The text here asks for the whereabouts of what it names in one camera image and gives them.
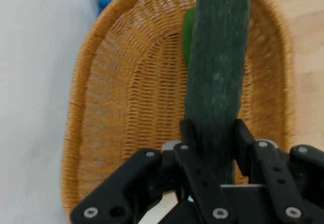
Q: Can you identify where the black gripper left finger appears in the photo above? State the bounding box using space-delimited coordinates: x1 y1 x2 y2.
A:
70 119 238 224

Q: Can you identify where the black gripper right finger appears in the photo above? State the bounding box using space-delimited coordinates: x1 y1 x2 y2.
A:
233 118 324 224

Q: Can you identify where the dark green toy cucumber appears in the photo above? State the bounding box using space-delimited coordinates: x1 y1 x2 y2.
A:
183 0 254 187

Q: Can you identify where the woven wicker basket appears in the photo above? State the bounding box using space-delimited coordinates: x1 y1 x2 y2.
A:
60 0 297 224

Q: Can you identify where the green toy pepper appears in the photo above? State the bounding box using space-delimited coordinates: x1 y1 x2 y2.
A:
182 7 197 70

